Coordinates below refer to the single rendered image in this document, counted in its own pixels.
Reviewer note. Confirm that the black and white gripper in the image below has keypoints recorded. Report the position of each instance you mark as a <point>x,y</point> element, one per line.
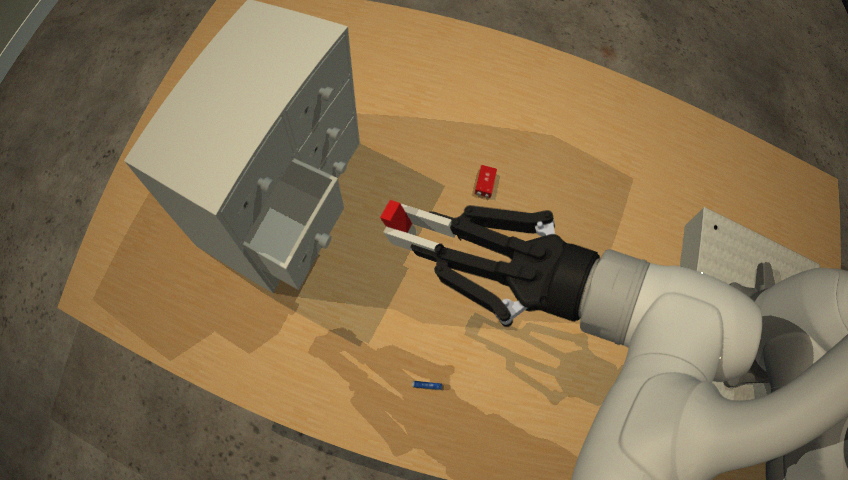
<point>530,275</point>

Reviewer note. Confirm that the small grey chest of drawers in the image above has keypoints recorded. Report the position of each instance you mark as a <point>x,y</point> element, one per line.
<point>200,141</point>

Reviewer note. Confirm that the blue aaa battery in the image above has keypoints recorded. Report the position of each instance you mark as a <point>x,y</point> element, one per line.
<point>427,385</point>

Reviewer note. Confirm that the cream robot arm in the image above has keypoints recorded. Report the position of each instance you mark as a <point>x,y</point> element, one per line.
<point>664,419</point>

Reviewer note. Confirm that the red nine-volt battery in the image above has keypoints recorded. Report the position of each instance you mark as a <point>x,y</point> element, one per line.
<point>485,181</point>

